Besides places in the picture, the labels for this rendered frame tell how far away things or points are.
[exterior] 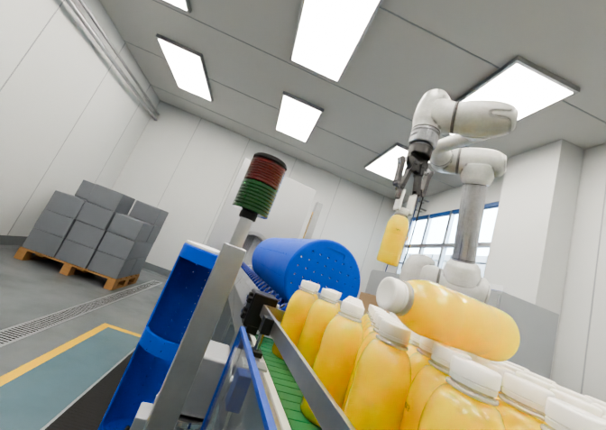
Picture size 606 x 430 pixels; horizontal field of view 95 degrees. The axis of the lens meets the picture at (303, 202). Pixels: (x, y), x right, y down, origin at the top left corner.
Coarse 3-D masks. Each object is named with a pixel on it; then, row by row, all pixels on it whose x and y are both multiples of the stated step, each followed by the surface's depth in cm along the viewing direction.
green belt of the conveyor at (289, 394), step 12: (264, 336) 75; (264, 348) 66; (264, 360) 59; (276, 360) 61; (276, 372) 55; (288, 372) 57; (276, 384) 49; (288, 384) 51; (288, 396) 47; (300, 396) 48; (288, 408) 43; (288, 420) 40; (300, 420) 41
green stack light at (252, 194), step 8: (248, 184) 45; (256, 184) 45; (264, 184) 45; (240, 192) 45; (248, 192) 44; (256, 192) 44; (264, 192) 45; (272, 192) 46; (240, 200) 44; (248, 200) 44; (256, 200) 44; (264, 200) 45; (272, 200) 47; (240, 208) 47; (248, 208) 44; (256, 208) 44; (264, 208) 45; (264, 216) 46
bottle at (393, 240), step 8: (392, 216) 86; (400, 216) 85; (392, 224) 85; (400, 224) 84; (408, 224) 85; (392, 232) 84; (400, 232) 83; (384, 240) 85; (392, 240) 83; (400, 240) 83; (384, 248) 84; (392, 248) 83; (400, 248) 83; (384, 256) 83; (392, 256) 82; (392, 264) 82
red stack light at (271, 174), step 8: (256, 160) 46; (264, 160) 46; (248, 168) 47; (256, 168) 46; (264, 168) 45; (272, 168) 46; (280, 168) 47; (248, 176) 46; (256, 176) 45; (264, 176) 45; (272, 176) 46; (280, 176) 47; (272, 184) 46; (280, 184) 48
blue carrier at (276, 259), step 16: (272, 240) 155; (288, 240) 127; (304, 240) 107; (320, 240) 97; (256, 256) 158; (272, 256) 119; (288, 256) 98; (304, 256) 95; (320, 256) 96; (336, 256) 99; (352, 256) 100; (256, 272) 161; (272, 272) 110; (288, 272) 92; (304, 272) 94; (320, 272) 96; (336, 272) 97; (352, 272) 99; (272, 288) 118; (288, 288) 92; (320, 288) 95; (336, 288) 97; (352, 288) 98
